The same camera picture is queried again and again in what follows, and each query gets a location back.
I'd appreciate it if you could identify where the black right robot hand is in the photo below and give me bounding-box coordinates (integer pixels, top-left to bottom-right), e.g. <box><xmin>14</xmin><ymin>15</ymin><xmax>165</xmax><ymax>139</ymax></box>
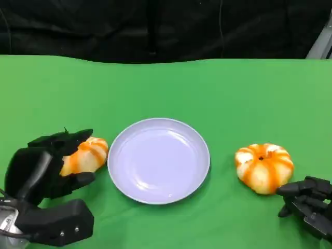
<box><xmin>276</xmin><ymin>175</ymin><xmax>332</xmax><ymax>242</ymax></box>

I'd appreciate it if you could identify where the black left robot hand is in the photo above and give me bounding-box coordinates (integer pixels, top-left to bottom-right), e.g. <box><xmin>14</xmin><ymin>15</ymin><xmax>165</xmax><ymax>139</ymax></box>
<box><xmin>4</xmin><ymin>128</ymin><xmax>96</xmax><ymax>208</ymax></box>

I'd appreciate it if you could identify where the orange white toy bread roll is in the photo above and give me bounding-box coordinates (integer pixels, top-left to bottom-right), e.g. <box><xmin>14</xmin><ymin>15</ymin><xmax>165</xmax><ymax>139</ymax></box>
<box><xmin>234</xmin><ymin>143</ymin><xmax>295</xmax><ymax>195</ymax></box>
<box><xmin>59</xmin><ymin>136</ymin><xmax>109</xmax><ymax>177</ymax></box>

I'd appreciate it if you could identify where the lilac plate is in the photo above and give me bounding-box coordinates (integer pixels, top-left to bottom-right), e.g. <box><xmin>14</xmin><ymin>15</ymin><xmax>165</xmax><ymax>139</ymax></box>
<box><xmin>107</xmin><ymin>118</ymin><xmax>211</xmax><ymax>205</ymax></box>

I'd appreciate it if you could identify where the green table cloth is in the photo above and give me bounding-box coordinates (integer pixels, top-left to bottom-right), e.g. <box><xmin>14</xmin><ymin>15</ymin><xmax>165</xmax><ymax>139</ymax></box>
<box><xmin>0</xmin><ymin>54</ymin><xmax>332</xmax><ymax>249</ymax></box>

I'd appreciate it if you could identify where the black backdrop curtain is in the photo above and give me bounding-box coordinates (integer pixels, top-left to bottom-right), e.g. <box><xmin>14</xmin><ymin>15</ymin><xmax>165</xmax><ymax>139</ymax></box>
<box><xmin>0</xmin><ymin>0</ymin><xmax>332</xmax><ymax>64</ymax></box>

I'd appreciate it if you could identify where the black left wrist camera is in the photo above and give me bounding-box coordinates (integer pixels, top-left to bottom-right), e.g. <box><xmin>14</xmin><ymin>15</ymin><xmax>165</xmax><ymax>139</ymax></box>
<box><xmin>15</xmin><ymin>198</ymin><xmax>95</xmax><ymax>246</ymax></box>

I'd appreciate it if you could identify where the grey metal frame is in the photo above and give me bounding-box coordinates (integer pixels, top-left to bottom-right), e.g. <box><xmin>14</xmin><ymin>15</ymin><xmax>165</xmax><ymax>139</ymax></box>
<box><xmin>306</xmin><ymin>19</ymin><xmax>332</xmax><ymax>60</ymax></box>

